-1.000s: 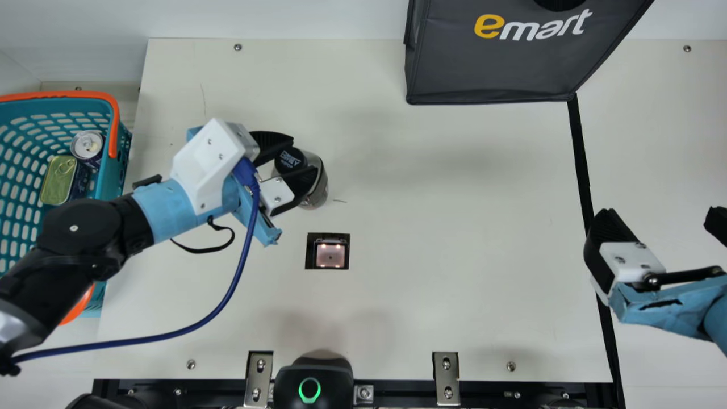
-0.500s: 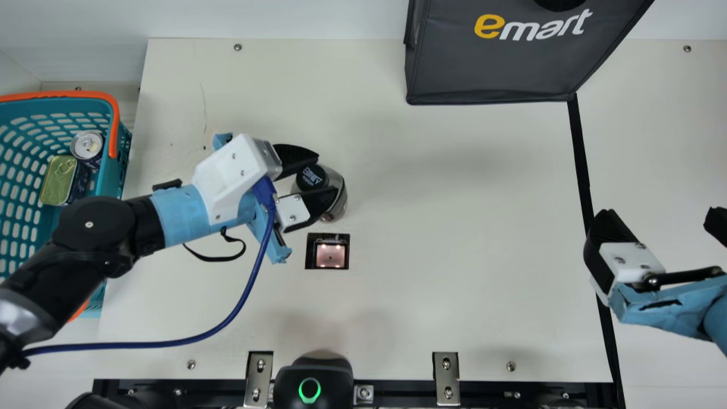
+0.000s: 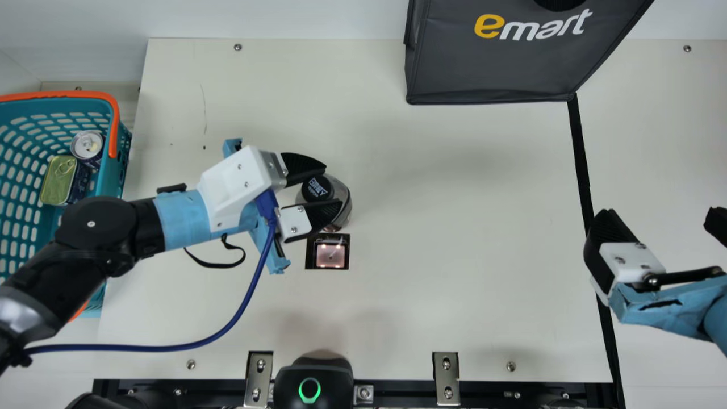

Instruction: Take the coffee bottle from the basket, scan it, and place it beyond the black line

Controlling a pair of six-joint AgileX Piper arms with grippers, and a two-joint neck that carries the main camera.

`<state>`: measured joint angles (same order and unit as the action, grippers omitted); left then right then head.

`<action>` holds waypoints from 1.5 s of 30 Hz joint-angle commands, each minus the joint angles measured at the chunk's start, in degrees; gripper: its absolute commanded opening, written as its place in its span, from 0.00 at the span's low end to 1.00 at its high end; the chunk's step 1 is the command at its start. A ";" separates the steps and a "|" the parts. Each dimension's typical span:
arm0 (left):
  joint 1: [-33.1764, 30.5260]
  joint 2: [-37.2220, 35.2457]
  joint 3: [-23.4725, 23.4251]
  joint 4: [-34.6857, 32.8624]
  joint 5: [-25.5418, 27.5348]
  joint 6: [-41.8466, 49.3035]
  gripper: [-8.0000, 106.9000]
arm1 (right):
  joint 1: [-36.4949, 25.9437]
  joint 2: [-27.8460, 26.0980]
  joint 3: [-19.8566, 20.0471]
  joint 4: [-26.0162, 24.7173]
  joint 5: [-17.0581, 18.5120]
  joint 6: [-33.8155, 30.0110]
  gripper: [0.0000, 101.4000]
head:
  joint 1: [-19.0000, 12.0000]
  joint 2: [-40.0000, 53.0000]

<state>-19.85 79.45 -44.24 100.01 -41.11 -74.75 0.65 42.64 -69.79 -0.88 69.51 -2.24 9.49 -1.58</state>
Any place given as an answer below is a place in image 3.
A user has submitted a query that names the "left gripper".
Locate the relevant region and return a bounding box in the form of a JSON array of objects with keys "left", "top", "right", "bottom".
[{"left": 152, "top": 139, "right": 345, "bottom": 275}]

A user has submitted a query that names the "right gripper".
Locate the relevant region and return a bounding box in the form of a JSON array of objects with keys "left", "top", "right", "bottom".
[{"left": 583, "top": 206, "right": 727, "bottom": 356}]

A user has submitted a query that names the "dark coffee bottle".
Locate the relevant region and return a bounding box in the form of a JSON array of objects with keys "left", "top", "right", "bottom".
[{"left": 294, "top": 174, "right": 353, "bottom": 233}]

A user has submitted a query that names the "teal shopping basket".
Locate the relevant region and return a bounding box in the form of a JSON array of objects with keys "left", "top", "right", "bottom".
[{"left": 0, "top": 91, "right": 133, "bottom": 320}]

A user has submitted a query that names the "small square scanner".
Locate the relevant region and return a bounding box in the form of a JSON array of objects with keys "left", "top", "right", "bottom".
[{"left": 304, "top": 232, "right": 351, "bottom": 270}]

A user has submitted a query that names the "black strip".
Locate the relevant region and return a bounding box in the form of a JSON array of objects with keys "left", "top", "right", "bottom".
[{"left": 566, "top": 93, "right": 626, "bottom": 409}]

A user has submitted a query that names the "black device with green light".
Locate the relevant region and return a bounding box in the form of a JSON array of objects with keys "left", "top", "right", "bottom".
[{"left": 272, "top": 356, "right": 355, "bottom": 409}]

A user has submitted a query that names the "can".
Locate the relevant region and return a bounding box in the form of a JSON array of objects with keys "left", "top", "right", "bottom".
[{"left": 70, "top": 130, "right": 105, "bottom": 169}]

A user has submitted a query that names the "dark grey bag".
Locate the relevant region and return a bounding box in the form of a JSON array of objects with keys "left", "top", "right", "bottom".
[{"left": 403, "top": 0, "right": 655, "bottom": 106}]

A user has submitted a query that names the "rectangular tin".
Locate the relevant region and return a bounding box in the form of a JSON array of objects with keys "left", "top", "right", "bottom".
[{"left": 39, "top": 155, "right": 93, "bottom": 207}]

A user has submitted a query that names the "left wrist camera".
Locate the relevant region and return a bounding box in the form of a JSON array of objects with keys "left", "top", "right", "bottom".
[{"left": 196, "top": 145, "right": 287, "bottom": 233}]

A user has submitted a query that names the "black strap loop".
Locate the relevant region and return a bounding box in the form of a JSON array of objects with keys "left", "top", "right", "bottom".
[{"left": 182, "top": 232, "right": 247, "bottom": 270}]

